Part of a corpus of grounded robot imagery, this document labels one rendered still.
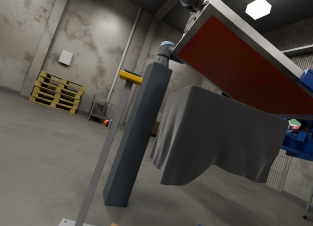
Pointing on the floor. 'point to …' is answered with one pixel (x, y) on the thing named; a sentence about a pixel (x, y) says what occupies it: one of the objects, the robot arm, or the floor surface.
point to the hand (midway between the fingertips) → (189, 33)
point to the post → (130, 79)
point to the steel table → (98, 113)
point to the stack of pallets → (38, 95)
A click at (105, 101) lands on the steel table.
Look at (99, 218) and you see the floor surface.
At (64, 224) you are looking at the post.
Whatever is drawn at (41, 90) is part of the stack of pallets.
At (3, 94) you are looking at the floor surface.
